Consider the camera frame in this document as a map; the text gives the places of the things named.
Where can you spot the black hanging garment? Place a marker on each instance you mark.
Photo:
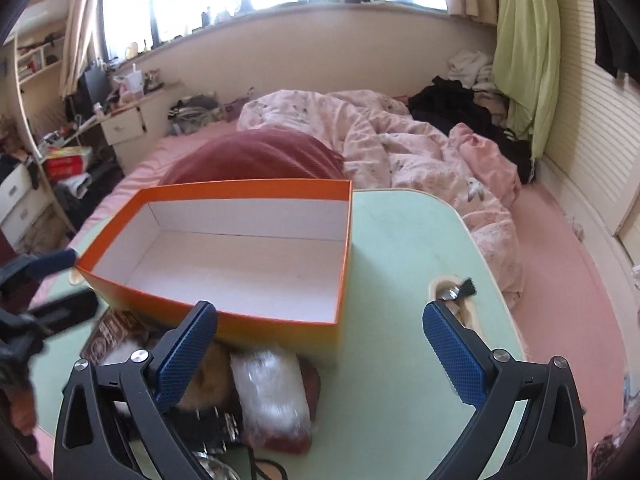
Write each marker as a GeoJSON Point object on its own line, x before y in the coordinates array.
{"type": "Point", "coordinates": [615, 40]}

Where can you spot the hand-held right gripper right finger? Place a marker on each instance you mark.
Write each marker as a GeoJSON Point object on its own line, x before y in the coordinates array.
{"type": "Point", "coordinates": [455, 355]}

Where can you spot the brown fluffy scrunchie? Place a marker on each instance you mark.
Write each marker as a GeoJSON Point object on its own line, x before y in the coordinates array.
{"type": "Point", "coordinates": [212, 375]}

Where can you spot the white louvered closet doors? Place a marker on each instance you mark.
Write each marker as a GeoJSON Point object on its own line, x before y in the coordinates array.
{"type": "Point", "coordinates": [585, 135]}

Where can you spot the black wrapper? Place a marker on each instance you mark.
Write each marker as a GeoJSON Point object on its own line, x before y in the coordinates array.
{"type": "Point", "coordinates": [467, 286]}

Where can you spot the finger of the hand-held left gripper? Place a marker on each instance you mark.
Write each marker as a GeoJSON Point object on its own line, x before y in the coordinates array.
{"type": "Point", "coordinates": [52, 262]}
{"type": "Point", "coordinates": [70, 310]}

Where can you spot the dark striped clothing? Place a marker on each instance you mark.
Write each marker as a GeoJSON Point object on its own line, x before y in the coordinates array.
{"type": "Point", "coordinates": [195, 105]}

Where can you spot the green cartoon desktop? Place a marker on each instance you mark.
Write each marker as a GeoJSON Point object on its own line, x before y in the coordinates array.
{"type": "Point", "coordinates": [400, 260]}

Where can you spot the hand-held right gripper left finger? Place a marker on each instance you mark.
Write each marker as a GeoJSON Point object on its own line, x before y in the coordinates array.
{"type": "Point", "coordinates": [185, 355]}

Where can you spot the white clothes pile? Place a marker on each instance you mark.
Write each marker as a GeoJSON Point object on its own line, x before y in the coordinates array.
{"type": "Point", "coordinates": [467, 65]}

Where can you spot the round mirror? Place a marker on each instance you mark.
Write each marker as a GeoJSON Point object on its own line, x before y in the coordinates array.
{"type": "Point", "coordinates": [131, 50]}

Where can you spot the white drawer unit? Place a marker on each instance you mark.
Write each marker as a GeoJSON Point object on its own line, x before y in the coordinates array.
{"type": "Point", "coordinates": [17, 195]}

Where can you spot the white cup with straw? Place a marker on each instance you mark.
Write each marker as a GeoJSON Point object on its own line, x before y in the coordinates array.
{"type": "Point", "coordinates": [135, 80]}

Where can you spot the small white drawer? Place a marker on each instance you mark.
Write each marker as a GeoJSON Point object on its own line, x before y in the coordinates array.
{"type": "Point", "coordinates": [122, 127]}

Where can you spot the black clothes pile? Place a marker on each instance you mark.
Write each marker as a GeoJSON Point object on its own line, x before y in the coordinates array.
{"type": "Point", "coordinates": [445, 102]}

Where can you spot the maroon pillow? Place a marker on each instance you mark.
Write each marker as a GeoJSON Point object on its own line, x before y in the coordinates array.
{"type": "Point", "coordinates": [260, 157]}

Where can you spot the red tissue pack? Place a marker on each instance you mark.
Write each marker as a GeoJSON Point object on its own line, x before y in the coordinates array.
{"type": "Point", "coordinates": [65, 164]}

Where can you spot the black box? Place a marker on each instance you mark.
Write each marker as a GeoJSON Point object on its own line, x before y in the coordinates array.
{"type": "Point", "coordinates": [95, 85]}

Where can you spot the green hanging cloth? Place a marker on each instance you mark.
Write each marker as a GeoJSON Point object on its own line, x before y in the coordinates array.
{"type": "Point", "coordinates": [525, 50]}

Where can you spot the pink quilt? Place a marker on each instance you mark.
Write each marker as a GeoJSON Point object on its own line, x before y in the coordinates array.
{"type": "Point", "coordinates": [400, 160]}

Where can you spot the white wall shelf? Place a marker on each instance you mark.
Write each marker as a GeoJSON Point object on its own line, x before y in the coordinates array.
{"type": "Point", "coordinates": [37, 72]}

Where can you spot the dark patterned cloth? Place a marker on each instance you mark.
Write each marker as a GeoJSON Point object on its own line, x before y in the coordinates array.
{"type": "Point", "coordinates": [612, 442]}

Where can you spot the orange cardboard box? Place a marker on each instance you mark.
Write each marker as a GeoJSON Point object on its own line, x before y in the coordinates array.
{"type": "Point", "coordinates": [240, 270]}

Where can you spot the pink plush toy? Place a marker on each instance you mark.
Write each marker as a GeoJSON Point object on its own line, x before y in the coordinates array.
{"type": "Point", "coordinates": [131, 95]}

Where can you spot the pink bed sheet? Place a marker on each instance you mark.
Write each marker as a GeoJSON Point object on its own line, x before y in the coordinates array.
{"type": "Point", "coordinates": [575, 310]}

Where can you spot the brown patterned packet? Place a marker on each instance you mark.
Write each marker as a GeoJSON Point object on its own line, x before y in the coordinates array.
{"type": "Point", "coordinates": [107, 335]}

